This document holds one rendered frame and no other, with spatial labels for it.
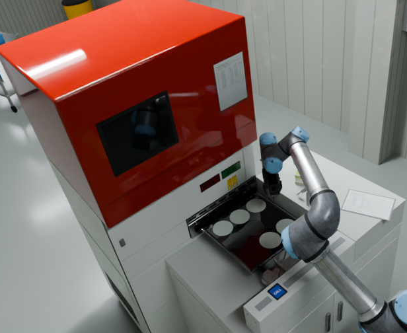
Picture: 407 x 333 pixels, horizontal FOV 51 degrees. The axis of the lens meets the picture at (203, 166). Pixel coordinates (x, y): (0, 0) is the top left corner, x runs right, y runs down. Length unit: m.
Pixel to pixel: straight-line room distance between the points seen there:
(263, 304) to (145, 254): 0.61
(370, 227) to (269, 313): 0.60
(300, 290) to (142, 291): 0.80
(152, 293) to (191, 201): 0.52
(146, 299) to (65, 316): 1.08
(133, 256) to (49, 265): 1.64
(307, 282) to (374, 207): 0.51
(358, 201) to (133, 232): 1.03
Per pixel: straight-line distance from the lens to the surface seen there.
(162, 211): 1.95
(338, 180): 2.22
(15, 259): 3.79
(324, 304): 2.06
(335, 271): 1.60
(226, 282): 2.00
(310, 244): 1.54
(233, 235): 2.06
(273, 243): 2.01
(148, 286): 2.20
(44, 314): 3.31
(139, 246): 2.00
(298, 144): 1.72
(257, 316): 1.72
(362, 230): 1.99
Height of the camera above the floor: 2.41
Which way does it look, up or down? 38 degrees down
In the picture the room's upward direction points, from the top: 12 degrees counter-clockwise
